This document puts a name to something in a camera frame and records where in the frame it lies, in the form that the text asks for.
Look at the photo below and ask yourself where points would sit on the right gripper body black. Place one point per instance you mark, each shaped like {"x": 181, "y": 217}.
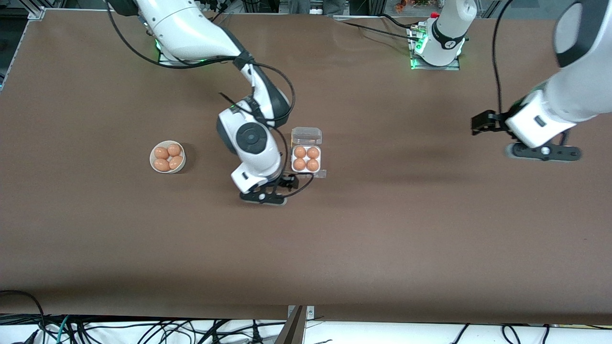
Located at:
{"x": 286, "y": 181}

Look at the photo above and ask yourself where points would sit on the clear plastic egg box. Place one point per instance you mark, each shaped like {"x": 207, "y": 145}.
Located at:
{"x": 306, "y": 136}

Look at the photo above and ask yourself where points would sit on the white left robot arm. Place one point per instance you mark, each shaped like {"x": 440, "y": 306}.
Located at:
{"x": 444, "y": 28}

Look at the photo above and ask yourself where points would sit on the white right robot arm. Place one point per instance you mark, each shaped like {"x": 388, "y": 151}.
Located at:
{"x": 191, "y": 28}

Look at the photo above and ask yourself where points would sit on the clear tape strip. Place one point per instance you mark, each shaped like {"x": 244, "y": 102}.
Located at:
{"x": 321, "y": 175}

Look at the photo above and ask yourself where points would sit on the white round bowl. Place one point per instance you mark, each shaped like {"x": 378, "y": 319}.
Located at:
{"x": 167, "y": 142}

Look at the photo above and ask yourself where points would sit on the dark wedge-shaped pole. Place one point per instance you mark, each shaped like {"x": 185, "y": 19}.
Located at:
{"x": 292, "y": 332}

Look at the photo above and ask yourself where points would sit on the person legs in jeans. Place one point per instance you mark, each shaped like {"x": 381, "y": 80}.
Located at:
{"x": 334, "y": 5}

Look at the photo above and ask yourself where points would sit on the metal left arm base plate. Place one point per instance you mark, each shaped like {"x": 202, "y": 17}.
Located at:
{"x": 452, "y": 67}

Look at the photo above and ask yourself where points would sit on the small metal bracket plate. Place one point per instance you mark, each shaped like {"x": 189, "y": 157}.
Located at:
{"x": 310, "y": 313}

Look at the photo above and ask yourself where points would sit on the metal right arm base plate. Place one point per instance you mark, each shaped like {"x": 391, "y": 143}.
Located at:
{"x": 165, "y": 58}

